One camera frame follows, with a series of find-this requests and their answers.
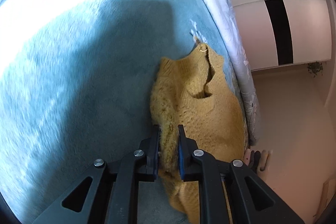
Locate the mustard yellow knit sweater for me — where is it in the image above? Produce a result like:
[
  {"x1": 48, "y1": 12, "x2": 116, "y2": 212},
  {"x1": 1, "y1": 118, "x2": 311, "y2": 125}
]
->
[{"x1": 150, "y1": 43, "x2": 246, "y2": 223}]

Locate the green hanging plant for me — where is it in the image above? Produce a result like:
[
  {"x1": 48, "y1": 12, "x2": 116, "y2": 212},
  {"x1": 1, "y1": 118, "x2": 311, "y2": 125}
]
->
[{"x1": 307, "y1": 61, "x2": 323, "y2": 78}]

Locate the teal floral bed blanket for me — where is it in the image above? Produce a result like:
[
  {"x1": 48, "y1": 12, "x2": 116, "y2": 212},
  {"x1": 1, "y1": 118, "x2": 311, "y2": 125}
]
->
[{"x1": 1, "y1": 0, "x2": 240, "y2": 223}]

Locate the white black-striped sliding wardrobe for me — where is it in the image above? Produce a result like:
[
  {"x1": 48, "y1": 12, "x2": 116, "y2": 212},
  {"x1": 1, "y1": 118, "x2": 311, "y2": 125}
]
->
[{"x1": 231, "y1": 0, "x2": 332, "y2": 71}]

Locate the light blue floral quilt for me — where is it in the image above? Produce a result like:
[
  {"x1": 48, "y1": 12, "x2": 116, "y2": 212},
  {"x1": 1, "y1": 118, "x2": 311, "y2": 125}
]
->
[{"x1": 204, "y1": 0, "x2": 261, "y2": 146}]

